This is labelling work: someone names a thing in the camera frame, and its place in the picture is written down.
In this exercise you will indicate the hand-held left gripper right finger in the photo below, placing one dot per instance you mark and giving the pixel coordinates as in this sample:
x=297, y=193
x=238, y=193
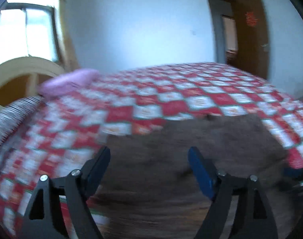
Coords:
x=201, y=171

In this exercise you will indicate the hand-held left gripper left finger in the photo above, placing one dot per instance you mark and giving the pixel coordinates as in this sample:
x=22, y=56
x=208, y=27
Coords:
x=99, y=169

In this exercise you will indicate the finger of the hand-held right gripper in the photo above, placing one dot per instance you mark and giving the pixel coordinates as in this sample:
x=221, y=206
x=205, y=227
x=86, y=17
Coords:
x=298, y=173

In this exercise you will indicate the brown knit sweater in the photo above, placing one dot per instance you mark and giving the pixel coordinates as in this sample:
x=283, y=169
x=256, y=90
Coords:
x=154, y=159

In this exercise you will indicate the red checkered bear-print blanket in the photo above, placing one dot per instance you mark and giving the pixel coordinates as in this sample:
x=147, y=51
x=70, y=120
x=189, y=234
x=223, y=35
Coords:
x=166, y=99

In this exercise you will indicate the pink folded pillow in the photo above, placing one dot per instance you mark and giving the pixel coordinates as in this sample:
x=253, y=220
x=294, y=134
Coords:
x=67, y=82

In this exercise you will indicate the striped pillow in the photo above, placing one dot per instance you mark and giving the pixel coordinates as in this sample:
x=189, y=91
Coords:
x=9, y=117

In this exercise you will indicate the cream wooden headboard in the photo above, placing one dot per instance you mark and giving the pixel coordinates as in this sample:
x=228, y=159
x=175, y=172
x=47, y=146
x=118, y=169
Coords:
x=22, y=66

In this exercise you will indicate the yellow curtain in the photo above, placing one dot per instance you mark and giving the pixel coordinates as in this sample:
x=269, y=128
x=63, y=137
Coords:
x=65, y=37

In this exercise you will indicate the brown wooden door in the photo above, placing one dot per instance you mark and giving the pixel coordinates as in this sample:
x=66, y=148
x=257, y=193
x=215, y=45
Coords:
x=253, y=34

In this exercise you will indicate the window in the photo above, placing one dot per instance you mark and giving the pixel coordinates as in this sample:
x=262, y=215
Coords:
x=24, y=32

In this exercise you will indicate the dark door frame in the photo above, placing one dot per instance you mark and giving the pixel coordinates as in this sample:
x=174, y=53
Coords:
x=212, y=17

